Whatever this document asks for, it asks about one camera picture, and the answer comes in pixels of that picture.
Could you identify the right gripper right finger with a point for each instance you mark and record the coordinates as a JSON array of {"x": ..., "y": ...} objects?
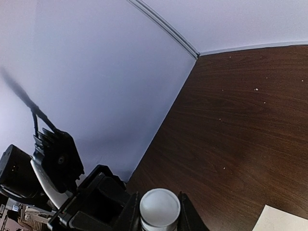
[{"x": 189, "y": 219}]

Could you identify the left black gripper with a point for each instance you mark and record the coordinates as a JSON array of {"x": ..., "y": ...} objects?
[{"x": 96, "y": 206}]

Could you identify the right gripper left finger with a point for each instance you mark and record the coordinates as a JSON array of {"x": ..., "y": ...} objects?
[{"x": 125, "y": 211}]

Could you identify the green white glue stick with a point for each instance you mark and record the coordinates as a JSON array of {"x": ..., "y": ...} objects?
[{"x": 159, "y": 210}]

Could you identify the beige envelope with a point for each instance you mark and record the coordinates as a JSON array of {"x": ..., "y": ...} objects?
[{"x": 272, "y": 219}]

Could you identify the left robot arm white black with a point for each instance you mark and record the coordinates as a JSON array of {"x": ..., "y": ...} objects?
[{"x": 18, "y": 180}]

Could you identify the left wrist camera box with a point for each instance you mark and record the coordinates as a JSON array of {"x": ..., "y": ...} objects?
[{"x": 57, "y": 165}]

